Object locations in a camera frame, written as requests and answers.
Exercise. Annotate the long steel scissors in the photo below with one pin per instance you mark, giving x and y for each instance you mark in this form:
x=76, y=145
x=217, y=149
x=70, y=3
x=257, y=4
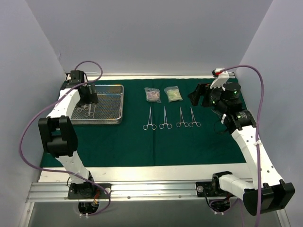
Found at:
x=90, y=111

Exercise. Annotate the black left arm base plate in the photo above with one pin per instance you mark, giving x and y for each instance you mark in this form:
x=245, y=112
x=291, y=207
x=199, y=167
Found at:
x=88, y=191

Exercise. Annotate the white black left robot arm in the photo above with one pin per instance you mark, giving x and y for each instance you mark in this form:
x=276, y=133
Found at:
x=58, y=135

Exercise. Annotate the steel needle holder clamp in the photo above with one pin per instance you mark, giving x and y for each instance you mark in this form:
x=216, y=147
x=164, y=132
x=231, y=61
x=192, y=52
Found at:
x=150, y=124

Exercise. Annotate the back aluminium rail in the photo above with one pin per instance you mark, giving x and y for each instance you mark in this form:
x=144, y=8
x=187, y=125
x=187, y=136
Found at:
x=117, y=76

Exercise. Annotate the steel mesh instrument tray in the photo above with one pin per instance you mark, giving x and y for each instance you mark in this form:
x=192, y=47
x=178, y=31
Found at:
x=108, y=110

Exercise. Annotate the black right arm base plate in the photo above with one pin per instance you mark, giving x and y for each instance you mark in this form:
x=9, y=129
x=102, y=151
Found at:
x=206, y=188

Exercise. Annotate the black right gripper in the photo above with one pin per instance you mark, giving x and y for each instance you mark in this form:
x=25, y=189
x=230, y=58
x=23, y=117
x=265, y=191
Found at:
x=203, y=95

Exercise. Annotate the green packet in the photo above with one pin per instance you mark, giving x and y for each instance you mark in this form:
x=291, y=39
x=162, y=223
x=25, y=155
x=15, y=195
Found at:
x=173, y=94

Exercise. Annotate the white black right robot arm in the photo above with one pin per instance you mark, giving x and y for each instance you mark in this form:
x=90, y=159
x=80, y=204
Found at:
x=267, y=184

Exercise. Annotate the steel forceps clamp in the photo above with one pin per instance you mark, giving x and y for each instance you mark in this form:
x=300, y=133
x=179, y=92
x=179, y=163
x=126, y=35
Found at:
x=165, y=122

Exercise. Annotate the aluminium frame rail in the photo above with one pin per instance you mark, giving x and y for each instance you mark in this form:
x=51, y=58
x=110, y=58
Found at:
x=49, y=189

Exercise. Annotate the steel haemostat clamp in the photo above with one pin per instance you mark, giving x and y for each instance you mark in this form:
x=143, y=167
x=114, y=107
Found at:
x=181, y=121

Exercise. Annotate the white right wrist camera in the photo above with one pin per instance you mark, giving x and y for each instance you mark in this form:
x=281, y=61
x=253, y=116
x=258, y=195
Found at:
x=221, y=77

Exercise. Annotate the green surgical drape cloth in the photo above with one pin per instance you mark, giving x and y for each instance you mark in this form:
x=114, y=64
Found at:
x=127, y=144

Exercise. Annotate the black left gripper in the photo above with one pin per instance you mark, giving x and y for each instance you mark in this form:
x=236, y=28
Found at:
x=88, y=95

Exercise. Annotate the purple packet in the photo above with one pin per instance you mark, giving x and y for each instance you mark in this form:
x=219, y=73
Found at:
x=152, y=95

